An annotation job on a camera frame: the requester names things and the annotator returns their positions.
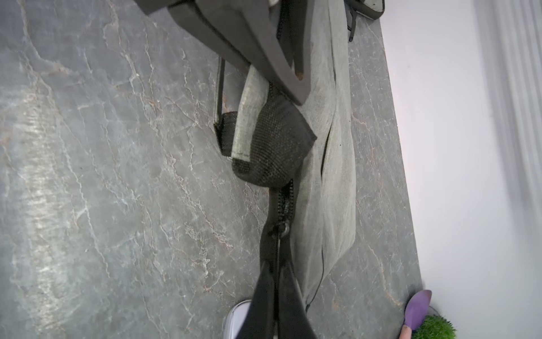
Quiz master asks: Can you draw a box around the front artificial grass roll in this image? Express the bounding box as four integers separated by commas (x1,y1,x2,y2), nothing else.
412,315,457,339

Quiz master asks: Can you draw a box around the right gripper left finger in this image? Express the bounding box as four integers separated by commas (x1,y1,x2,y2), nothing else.
237,262,275,339

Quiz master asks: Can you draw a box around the white computer mouse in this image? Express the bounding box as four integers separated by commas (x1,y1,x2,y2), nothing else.
223,299,251,339

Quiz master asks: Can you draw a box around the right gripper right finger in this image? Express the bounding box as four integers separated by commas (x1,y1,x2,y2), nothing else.
277,264,317,339

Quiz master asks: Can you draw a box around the purple trowel pink handle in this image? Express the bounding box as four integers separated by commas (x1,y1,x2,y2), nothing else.
399,290,432,339

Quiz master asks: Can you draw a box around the grey laptop bag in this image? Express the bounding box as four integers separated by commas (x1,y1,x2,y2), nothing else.
135,0,386,312

